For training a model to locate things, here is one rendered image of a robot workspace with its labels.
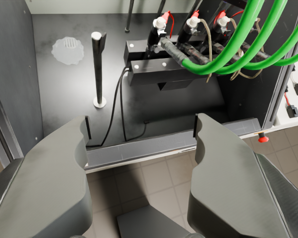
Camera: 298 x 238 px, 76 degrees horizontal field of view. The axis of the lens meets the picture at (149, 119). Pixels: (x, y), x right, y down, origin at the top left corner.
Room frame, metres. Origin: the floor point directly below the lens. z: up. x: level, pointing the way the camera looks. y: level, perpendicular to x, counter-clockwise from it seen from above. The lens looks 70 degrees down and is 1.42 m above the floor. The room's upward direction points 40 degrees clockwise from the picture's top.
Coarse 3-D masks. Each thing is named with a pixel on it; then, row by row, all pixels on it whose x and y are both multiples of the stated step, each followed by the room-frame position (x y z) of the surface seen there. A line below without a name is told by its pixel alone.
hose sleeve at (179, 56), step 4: (168, 44) 0.25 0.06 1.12; (172, 44) 0.26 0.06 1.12; (164, 48) 0.25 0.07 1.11; (168, 48) 0.25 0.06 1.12; (172, 48) 0.24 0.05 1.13; (176, 48) 0.25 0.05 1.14; (168, 52) 0.24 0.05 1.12; (172, 52) 0.24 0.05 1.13; (176, 52) 0.23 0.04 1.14; (180, 52) 0.23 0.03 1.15; (172, 56) 0.23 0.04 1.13; (176, 56) 0.23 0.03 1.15; (180, 56) 0.23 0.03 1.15; (184, 56) 0.23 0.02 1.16; (176, 60) 0.22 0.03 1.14; (180, 60) 0.22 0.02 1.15; (180, 64) 0.21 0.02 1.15
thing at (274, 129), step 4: (288, 124) 0.47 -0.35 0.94; (292, 124) 0.56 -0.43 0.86; (296, 124) 0.70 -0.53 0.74; (272, 128) 0.48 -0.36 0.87; (276, 128) 0.58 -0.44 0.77; (280, 128) 0.68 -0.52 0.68; (284, 128) 0.88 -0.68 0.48; (256, 132) 0.44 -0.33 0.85; (264, 132) 0.64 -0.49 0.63; (268, 132) 0.88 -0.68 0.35; (240, 136) 0.44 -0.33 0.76; (244, 136) 0.50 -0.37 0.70; (248, 136) 0.69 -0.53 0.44
